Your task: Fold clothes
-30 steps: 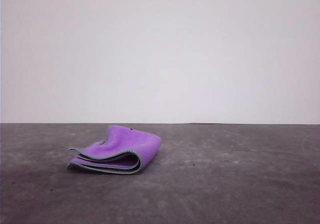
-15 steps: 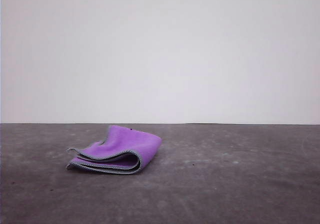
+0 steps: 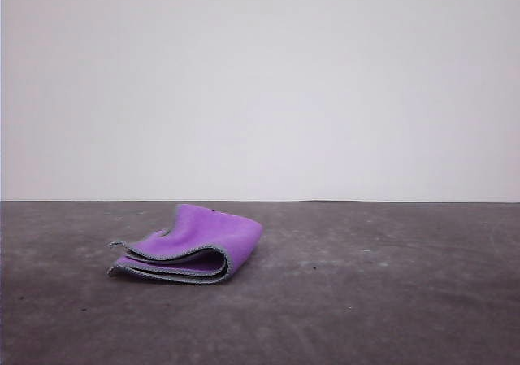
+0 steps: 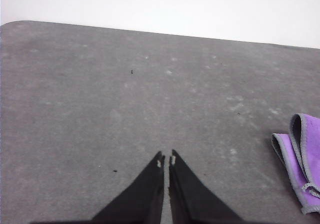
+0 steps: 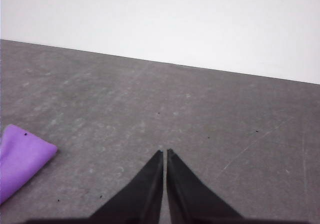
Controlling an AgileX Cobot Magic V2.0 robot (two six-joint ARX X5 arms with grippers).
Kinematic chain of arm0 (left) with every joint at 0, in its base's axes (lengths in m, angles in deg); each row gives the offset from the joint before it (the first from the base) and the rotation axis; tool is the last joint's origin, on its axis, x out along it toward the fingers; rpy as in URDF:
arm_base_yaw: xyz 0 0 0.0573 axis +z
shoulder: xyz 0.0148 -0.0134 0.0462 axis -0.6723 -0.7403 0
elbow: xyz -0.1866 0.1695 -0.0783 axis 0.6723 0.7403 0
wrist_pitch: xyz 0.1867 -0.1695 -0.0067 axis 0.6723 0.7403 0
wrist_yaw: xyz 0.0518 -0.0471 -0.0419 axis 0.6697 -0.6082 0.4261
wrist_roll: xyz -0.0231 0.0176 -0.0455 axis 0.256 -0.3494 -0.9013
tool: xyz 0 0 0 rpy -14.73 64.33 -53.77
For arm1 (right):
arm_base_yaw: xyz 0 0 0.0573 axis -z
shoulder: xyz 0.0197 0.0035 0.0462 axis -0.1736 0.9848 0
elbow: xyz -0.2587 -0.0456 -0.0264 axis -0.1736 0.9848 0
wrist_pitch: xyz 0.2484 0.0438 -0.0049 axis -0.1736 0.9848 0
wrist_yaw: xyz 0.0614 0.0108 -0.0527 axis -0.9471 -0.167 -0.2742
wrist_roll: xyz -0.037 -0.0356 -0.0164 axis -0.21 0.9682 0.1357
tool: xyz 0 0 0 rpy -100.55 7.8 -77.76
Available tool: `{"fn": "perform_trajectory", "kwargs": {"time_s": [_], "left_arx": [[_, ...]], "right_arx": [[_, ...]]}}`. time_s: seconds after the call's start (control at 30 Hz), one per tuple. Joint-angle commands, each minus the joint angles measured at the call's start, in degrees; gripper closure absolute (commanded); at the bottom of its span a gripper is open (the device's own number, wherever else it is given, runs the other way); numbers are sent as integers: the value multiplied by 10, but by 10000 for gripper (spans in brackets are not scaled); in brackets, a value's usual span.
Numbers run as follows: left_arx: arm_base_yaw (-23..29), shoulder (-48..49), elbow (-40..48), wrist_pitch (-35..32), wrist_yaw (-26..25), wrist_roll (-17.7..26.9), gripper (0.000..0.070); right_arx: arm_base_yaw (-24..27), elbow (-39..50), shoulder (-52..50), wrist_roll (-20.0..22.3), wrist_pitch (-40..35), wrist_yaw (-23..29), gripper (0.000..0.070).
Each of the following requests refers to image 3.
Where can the purple towel with grey hem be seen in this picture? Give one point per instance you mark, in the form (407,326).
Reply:
(203,235)

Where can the grey table cloth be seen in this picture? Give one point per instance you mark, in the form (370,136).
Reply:
(325,320)

